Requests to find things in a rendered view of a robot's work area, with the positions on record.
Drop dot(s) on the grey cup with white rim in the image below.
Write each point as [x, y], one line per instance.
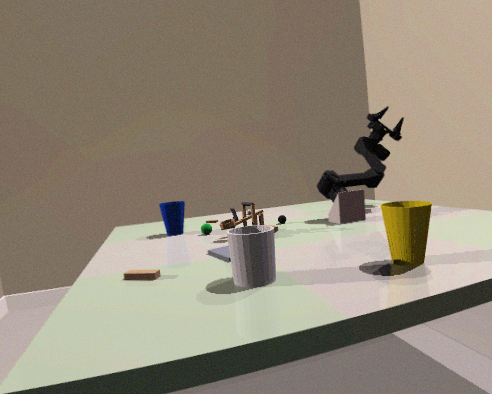
[252, 255]

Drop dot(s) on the yellow tapered cup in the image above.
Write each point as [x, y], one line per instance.
[406, 224]

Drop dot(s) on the green ball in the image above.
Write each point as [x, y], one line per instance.
[206, 229]

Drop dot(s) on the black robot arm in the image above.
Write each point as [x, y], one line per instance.
[331, 183]

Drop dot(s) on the tan rectangular block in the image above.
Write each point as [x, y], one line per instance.
[142, 274]

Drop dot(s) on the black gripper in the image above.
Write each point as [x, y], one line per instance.
[396, 130]

